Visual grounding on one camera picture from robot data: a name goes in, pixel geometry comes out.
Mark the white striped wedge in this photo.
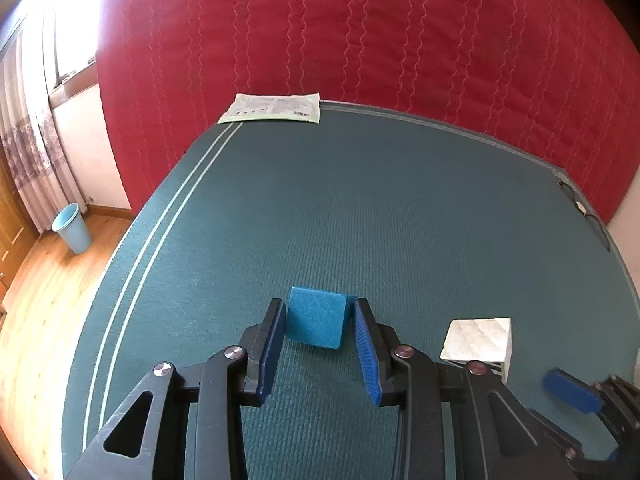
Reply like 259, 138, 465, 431
439, 318, 512, 384

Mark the blue block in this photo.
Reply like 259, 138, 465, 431
286, 287, 356, 350

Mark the black wristwatch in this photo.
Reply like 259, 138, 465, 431
558, 180, 612, 252

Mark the green table mat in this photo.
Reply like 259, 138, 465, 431
62, 103, 639, 469

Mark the light blue waste bin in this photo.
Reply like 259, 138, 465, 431
51, 203, 92, 255

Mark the wooden door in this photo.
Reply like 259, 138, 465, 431
0, 154, 38, 299

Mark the white paper packet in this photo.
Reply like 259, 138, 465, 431
218, 92, 320, 124

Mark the patterned curtain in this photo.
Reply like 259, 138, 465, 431
1, 26, 86, 233

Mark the window with wooden sill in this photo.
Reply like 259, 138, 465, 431
23, 0, 104, 106

